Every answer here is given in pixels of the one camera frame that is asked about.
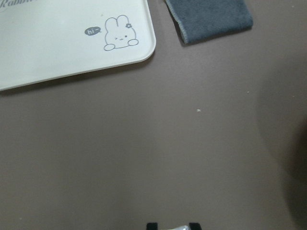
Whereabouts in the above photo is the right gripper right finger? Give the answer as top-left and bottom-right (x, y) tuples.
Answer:
(189, 222), (201, 230)

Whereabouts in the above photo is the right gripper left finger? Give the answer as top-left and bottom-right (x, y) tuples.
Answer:
(146, 222), (157, 230)

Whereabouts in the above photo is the clear ice cube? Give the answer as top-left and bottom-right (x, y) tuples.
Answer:
(161, 225), (191, 230)

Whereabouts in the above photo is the grey folded cloth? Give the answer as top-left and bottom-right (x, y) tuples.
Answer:
(166, 0), (253, 44)

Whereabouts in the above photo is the cream rabbit tray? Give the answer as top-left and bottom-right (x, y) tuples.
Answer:
(0, 0), (156, 91)

